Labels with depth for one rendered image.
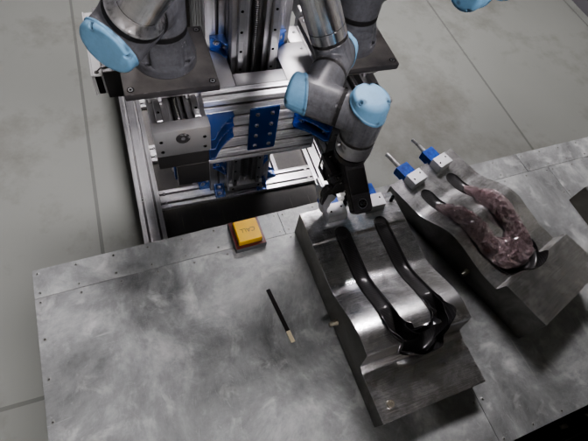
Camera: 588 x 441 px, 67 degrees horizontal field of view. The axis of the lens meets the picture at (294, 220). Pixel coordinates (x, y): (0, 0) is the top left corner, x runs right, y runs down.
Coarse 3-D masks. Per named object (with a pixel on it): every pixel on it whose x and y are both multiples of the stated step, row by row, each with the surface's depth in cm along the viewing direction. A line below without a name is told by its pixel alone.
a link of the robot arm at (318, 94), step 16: (320, 64) 85; (336, 64) 85; (304, 80) 82; (320, 80) 82; (336, 80) 84; (288, 96) 82; (304, 96) 81; (320, 96) 81; (336, 96) 81; (304, 112) 83; (320, 112) 82; (336, 112) 81
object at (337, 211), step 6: (318, 180) 114; (336, 198) 111; (330, 204) 108; (336, 204) 108; (342, 204) 109; (330, 210) 107; (336, 210) 108; (342, 210) 108; (324, 216) 110; (330, 216) 106; (336, 216) 107; (342, 216) 108; (330, 222) 109
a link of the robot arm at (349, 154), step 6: (336, 144) 89; (342, 144) 88; (342, 150) 89; (348, 150) 88; (354, 150) 87; (360, 150) 87; (366, 150) 87; (342, 156) 90; (348, 156) 89; (354, 156) 88; (360, 156) 88; (366, 156) 89
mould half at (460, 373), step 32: (320, 224) 108; (352, 224) 109; (320, 256) 104; (384, 256) 107; (416, 256) 108; (320, 288) 107; (352, 288) 101; (384, 288) 101; (448, 288) 100; (352, 320) 93; (416, 320) 94; (352, 352) 97; (384, 352) 92; (448, 352) 99; (384, 384) 94; (416, 384) 95; (448, 384) 96; (384, 416) 90
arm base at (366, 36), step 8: (352, 24) 112; (360, 24) 112; (368, 24) 112; (352, 32) 113; (360, 32) 113; (368, 32) 114; (360, 40) 115; (368, 40) 116; (360, 48) 116; (368, 48) 118; (360, 56) 118
